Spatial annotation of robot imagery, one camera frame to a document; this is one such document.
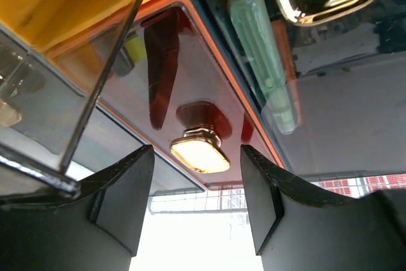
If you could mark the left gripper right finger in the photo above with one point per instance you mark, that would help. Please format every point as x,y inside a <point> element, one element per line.
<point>297,225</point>

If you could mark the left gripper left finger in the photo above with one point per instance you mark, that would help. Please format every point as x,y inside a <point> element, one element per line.
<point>98,230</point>

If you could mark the small drawer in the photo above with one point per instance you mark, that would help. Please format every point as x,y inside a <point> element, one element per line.
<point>169,77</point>
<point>56,56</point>

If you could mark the transparent drawer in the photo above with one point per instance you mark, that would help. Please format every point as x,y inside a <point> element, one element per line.
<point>317,61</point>

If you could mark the green capsule stapler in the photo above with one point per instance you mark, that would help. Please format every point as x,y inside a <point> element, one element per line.
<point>253,28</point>

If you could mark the white wire stacking tray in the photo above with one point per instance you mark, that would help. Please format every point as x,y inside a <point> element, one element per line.
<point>216,202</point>

